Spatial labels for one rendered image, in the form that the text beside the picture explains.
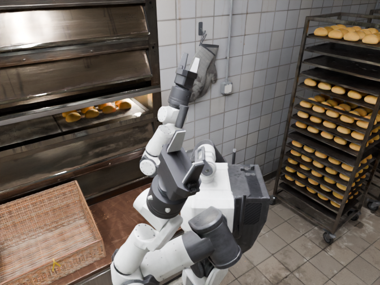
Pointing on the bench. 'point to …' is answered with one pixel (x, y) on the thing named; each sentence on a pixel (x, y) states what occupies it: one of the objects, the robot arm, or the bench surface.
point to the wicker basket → (73, 255)
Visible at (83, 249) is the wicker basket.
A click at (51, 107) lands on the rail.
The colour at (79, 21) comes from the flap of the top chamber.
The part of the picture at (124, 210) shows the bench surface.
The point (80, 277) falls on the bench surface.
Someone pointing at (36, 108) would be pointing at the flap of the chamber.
